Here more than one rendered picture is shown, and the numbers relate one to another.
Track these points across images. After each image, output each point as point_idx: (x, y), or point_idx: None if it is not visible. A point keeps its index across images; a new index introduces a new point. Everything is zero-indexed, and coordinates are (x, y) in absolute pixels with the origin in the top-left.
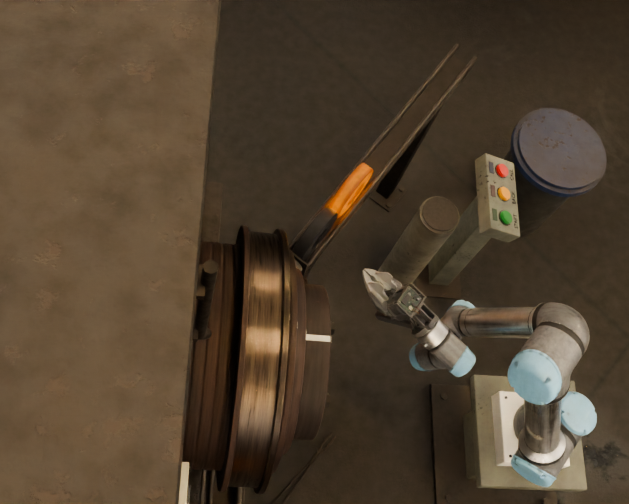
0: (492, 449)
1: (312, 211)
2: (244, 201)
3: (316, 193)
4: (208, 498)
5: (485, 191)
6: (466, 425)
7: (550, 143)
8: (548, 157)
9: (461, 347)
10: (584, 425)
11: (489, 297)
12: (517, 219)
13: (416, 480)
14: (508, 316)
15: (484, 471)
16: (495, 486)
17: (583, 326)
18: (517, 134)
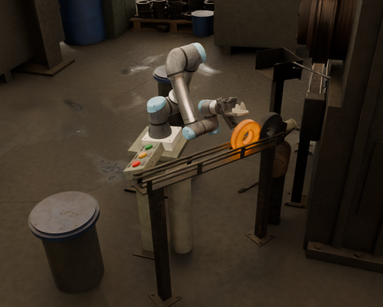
0: (181, 138)
1: (222, 291)
2: (271, 304)
3: (216, 302)
4: (322, 81)
5: (153, 156)
6: None
7: (69, 214)
8: (78, 206)
9: (206, 101)
10: (156, 97)
11: (127, 229)
12: (140, 150)
13: (203, 175)
14: (186, 89)
15: None
16: None
17: (172, 50)
18: (87, 224)
